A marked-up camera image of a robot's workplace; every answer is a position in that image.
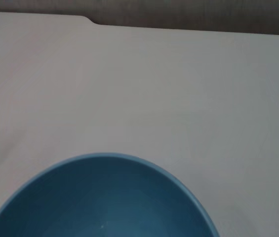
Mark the blue plastic bowl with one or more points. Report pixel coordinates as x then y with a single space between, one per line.
104 197

